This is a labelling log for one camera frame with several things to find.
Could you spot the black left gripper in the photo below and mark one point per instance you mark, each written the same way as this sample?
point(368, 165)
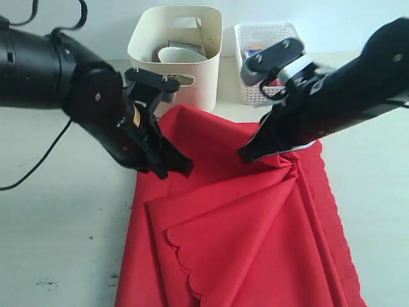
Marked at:
point(131, 136)

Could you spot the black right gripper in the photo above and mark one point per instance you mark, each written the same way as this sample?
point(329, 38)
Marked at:
point(314, 106)

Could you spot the red table cloth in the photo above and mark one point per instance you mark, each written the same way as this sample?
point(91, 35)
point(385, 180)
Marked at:
point(234, 234)

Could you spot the blue white milk carton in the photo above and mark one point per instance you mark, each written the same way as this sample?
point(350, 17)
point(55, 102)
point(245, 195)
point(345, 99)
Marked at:
point(251, 51)

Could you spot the pale green ceramic bowl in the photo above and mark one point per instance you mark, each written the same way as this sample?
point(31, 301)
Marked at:
point(179, 55)

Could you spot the stainless steel cup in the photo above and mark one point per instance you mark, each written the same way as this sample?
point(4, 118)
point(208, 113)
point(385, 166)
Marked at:
point(190, 46)

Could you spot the red sausage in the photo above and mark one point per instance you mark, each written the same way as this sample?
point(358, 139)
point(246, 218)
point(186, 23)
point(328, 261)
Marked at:
point(275, 83)

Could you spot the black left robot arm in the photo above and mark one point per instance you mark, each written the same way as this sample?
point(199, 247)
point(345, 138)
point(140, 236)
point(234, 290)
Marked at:
point(57, 72)

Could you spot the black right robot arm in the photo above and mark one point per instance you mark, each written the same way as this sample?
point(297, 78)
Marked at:
point(383, 66)

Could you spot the white perforated plastic basket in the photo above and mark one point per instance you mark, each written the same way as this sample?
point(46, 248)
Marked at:
point(263, 35)

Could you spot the cream plastic bin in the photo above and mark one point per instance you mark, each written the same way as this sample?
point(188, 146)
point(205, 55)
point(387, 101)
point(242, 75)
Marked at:
point(160, 24)

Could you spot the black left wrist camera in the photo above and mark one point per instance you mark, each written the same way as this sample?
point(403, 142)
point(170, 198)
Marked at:
point(145, 86)

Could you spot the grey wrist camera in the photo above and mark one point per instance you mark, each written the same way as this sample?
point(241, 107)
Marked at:
point(282, 61)

